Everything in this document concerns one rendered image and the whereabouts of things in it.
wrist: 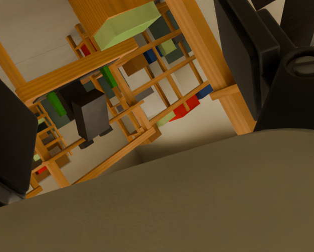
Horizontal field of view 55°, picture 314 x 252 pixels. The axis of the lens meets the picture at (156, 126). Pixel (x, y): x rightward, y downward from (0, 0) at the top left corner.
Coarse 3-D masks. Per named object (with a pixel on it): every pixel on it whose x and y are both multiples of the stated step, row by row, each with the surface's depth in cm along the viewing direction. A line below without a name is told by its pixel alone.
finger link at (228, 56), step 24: (216, 0) 10; (240, 0) 9; (240, 24) 9; (264, 24) 8; (240, 48) 9; (264, 48) 8; (288, 48) 8; (240, 72) 10; (264, 72) 8; (264, 96) 8
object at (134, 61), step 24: (168, 24) 656; (72, 48) 518; (144, 48) 539; (168, 48) 584; (168, 72) 561; (120, 96) 497; (144, 96) 530; (192, 96) 596; (120, 120) 538; (168, 120) 548; (144, 144) 538
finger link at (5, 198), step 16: (0, 80) 12; (0, 96) 11; (16, 96) 12; (0, 112) 11; (16, 112) 12; (32, 112) 13; (0, 128) 11; (16, 128) 12; (32, 128) 13; (0, 144) 10; (16, 144) 11; (32, 144) 12; (0, 160) 10; (16, 160) 11; (32, 160) 12; (0, 176) 10; (16, 176) 11; (0, 192) 10; (16, 192) 11
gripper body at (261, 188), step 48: (240, 144) 6; (288, 144) 5; (48, 192) 6; (96, 192) 6; (144, 192) 6; (192, 192) 5; (240, 192) 5; (288, 192) 5; (0, 240) 6; (48, 240) 5; (96, 240) 5; (144, 240) 5; (192, 240) 5; (240, 240) 4; (288, 240) 4
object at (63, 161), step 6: (54, 138) 1030; (54, 144) 1026; (48, 150) 1011; (54, 150) 1022; (60, 150) 1033; (66, 156) 1041; (36, 162) 982; (60, 162) 1026; (66, 162) 1037; (60, 168) 1022; (42, 174) 985; (48, 174) 996; (36, 180) 971; (42, 180) 982
